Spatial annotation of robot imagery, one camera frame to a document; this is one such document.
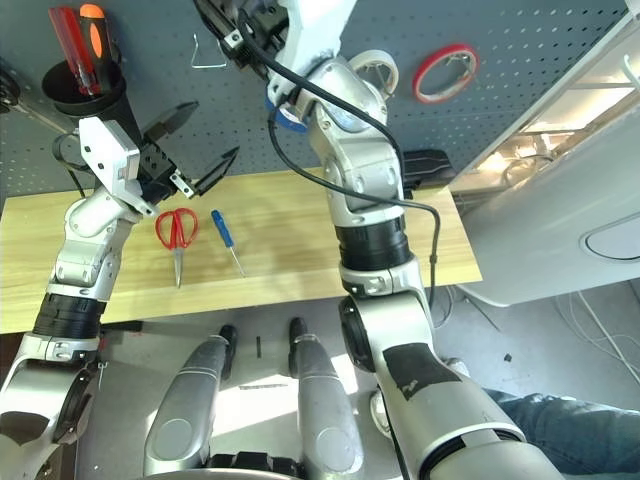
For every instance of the blue tape roll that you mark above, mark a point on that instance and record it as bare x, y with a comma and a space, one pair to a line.
285, 120

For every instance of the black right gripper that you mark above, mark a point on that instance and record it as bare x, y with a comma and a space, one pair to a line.
265, 25

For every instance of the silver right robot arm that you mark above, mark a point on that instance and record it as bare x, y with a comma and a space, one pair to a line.
365, 175

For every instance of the silver robot right leg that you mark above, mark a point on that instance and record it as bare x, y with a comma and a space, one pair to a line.
325, 410

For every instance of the white cabinet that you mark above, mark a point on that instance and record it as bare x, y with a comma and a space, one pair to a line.
540, 225

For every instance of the silver robot leg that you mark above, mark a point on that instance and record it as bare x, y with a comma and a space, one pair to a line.
325, 410
185, 410

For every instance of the black plastic cup holder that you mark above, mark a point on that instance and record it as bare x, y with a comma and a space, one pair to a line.
122, 112

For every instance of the robot waist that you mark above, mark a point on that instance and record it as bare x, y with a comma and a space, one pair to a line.
250, 467

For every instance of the black plastic tool case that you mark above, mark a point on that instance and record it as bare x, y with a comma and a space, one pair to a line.
430, 165

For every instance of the red tape roll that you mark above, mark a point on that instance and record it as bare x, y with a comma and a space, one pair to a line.
450, 48

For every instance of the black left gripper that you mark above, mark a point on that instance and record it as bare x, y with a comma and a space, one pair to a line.
157, 175

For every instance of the white tape roll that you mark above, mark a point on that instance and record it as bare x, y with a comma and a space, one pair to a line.
375, 56

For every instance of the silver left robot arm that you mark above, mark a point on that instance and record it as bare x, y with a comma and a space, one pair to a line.
80, 260

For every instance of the small blue screwdriver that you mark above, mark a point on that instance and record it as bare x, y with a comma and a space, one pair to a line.
221, 230

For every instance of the silver robot left leg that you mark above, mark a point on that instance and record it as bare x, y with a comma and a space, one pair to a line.
185, 410

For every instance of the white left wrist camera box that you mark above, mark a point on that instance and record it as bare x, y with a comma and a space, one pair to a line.
107, 150

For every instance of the grey perforated pegboard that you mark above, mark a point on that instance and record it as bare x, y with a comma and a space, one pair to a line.
500, 30

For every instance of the white sneaker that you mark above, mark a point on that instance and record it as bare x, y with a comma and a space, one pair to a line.
457, 367
380, 415

